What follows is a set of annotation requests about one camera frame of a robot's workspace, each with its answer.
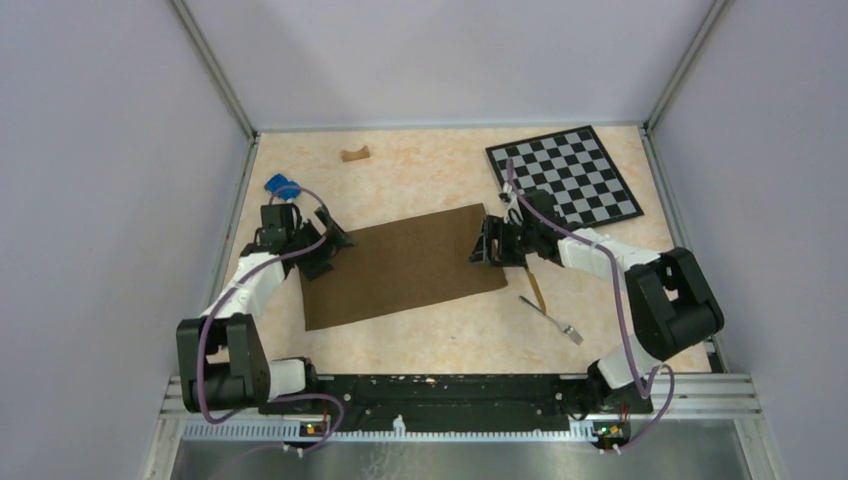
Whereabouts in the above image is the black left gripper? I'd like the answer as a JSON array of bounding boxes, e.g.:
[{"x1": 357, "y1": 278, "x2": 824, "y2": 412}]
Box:
[{"x1": 287, "y1": 207, "x2": 357, "y2": 280}]

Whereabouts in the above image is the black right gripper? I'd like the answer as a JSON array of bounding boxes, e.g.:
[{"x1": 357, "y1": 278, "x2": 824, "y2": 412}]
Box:
[{"x1": 466, "y1": 214, "x2": 538, "y2": 268}]

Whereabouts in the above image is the brown fabric napkin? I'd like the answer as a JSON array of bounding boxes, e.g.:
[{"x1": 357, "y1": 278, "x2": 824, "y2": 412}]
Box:
[{"x1": 301, "y1": 204, "x2": 508, "y2": 331}]

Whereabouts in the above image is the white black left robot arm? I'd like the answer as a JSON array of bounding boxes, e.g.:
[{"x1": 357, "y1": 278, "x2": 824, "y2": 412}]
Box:
[{"x1": 176, "y1": 203, "x2": 356, "y2": 415}]

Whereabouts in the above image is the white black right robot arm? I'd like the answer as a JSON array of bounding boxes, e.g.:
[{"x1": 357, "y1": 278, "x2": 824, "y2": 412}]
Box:
[{"x1": 469, "y1": 190, "x2": 725, "y2": 412}]

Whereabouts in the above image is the blue toy car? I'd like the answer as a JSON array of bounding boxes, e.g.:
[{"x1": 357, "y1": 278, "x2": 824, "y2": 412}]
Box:
[{"x1": 264, "y1": 173, "x2": 301, "y2": 198}]

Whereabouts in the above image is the small wooden arch block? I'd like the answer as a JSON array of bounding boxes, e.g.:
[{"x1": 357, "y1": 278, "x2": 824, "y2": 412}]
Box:
[{"x1": 340, "y1": 146, "x2": 371, "y2": 162}]

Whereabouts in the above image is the silver metal fork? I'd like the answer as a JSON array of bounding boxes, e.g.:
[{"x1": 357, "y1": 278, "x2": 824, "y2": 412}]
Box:
[{"x1": 519, "y1": 296, "x2": 584, "y2": 345}]

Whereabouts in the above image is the black white checkerboard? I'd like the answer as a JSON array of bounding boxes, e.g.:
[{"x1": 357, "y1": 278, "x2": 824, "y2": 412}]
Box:
[{"x1": 485, "y1": 125, "x2": 644, "y2": 227}]

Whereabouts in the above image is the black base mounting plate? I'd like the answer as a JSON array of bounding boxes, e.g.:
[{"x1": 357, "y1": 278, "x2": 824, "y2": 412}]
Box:
[{"x1": 254, "y1": 374, "x2": 654, "y2": 433}]

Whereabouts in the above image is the green wooden handled knife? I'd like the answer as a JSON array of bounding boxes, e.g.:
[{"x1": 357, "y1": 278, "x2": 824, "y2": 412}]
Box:
[{"x1": 525, "y1": 267, "x2": 547, "y2": 314}]

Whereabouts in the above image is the aluminium frame rail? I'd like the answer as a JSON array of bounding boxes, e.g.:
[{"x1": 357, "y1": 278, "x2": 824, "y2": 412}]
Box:
[{"x1": 158, "y1": 374, "x2": 763, "y2": 445}]

